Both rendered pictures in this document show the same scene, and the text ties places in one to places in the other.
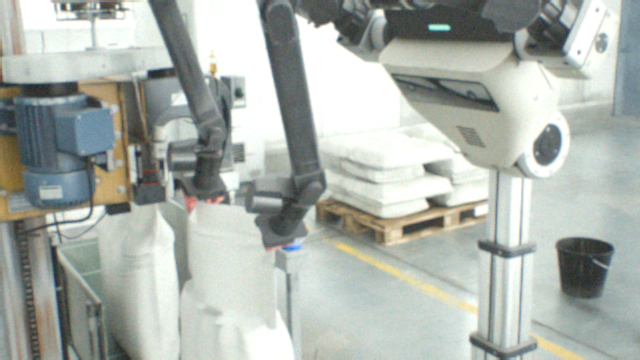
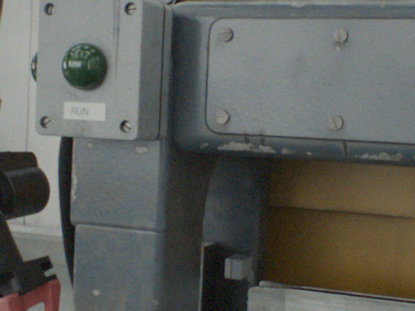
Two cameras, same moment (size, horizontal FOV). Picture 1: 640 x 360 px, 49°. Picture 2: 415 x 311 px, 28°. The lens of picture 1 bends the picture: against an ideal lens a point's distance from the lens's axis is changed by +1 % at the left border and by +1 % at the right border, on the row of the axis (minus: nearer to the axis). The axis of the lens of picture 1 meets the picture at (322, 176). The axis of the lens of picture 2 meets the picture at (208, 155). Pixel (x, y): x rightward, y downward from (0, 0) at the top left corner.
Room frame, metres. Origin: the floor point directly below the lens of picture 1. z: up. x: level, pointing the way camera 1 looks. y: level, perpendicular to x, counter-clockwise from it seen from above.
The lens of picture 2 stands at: (2.43, -0.02, 1.26)
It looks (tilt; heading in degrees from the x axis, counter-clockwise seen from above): 3 degrees down; 143
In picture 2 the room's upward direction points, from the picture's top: 3 degrees clockwise
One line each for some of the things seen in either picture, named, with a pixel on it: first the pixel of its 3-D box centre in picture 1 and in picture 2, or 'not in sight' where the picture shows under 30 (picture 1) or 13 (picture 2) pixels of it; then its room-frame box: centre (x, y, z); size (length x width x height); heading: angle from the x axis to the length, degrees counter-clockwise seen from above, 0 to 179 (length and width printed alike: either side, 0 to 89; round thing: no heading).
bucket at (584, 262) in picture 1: (583, 268); not in sight; (3.49, -1.39, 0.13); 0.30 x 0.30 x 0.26
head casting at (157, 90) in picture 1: (171, 117); (318, 176); (1.96, 0.43, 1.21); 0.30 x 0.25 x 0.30; 32
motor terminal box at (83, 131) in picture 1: (86, 135); not in sight; (1.48, 0.51, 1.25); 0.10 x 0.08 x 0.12; 147
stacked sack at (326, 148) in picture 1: (364, 144); not in sight; (4.92, -0.31, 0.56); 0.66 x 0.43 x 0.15; 120
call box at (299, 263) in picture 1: (291, 257); not in sight; (1.89, 0.09, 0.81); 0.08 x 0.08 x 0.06; 32
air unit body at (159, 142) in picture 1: (162, 156); not in sight; (1.75, 0.41, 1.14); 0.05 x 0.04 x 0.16; 122
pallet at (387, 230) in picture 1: (412, 207); not in sight; (4.92, -0.67, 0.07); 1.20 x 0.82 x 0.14; 124
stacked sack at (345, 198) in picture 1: (377, 198); not in sight; (4.72, -0.39, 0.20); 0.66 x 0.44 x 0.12; 32
